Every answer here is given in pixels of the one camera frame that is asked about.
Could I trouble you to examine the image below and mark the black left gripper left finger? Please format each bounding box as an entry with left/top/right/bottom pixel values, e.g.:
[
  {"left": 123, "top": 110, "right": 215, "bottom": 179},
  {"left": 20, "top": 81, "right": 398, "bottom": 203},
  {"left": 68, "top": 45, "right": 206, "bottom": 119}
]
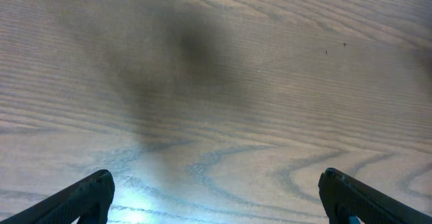
[{"left": 1, "top": 169, "right": 115, "bottom": 224}]

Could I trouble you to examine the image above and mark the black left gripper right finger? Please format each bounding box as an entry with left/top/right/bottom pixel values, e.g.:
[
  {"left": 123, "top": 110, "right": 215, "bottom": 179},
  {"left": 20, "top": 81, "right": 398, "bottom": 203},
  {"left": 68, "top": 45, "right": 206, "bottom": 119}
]
[{"left": 318, "top": 168, "right": 431, "bottom": 224}]

